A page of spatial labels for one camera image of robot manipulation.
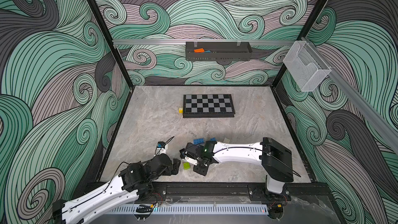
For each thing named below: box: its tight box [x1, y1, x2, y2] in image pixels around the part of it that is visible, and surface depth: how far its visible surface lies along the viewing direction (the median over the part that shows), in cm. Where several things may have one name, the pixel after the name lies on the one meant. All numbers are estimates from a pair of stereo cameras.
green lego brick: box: [182, 161, 191, 171], surface depth 82 cm
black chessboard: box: [182, 93, 236, 119], surface depth 106 cm
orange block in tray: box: [193, 47, 205, 53], surface depth 94 cm
